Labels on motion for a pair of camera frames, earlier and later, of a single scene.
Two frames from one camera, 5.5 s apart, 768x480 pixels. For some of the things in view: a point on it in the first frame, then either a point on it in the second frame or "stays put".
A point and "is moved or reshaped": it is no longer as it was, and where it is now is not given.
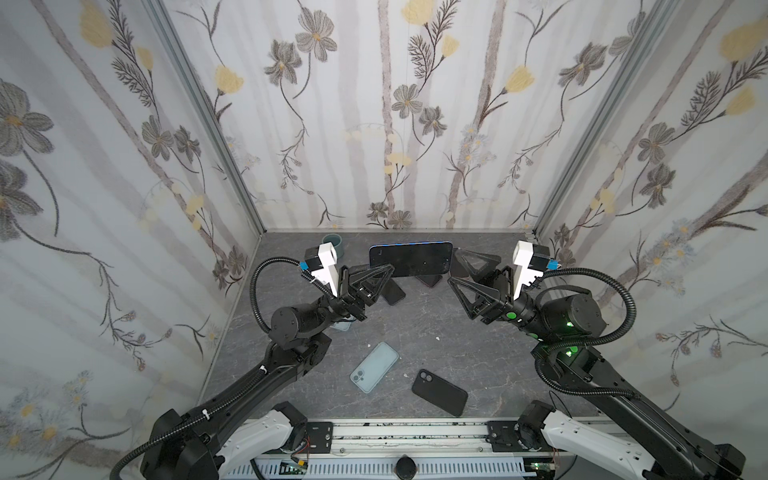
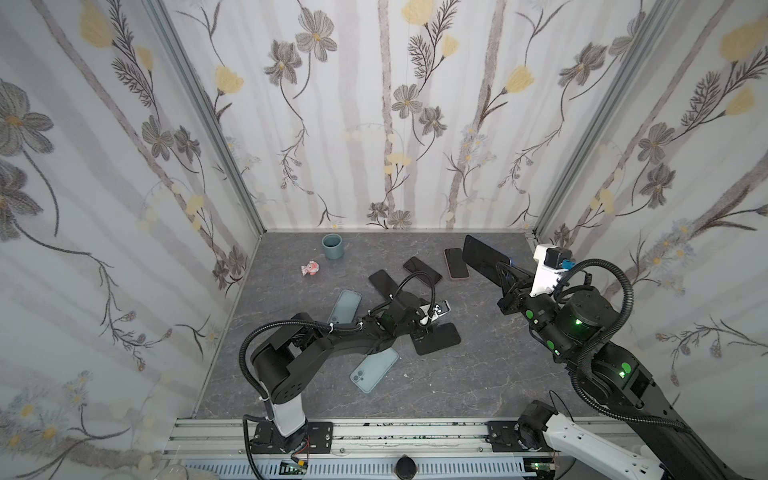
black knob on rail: (405, 468) stays put
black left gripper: (362, 290) to (423, 330)
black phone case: (440, 391) to (438, 337)
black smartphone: (414, 259) is moved or reshaped
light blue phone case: (374, 367) stays put
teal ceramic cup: (337, 243) stays put
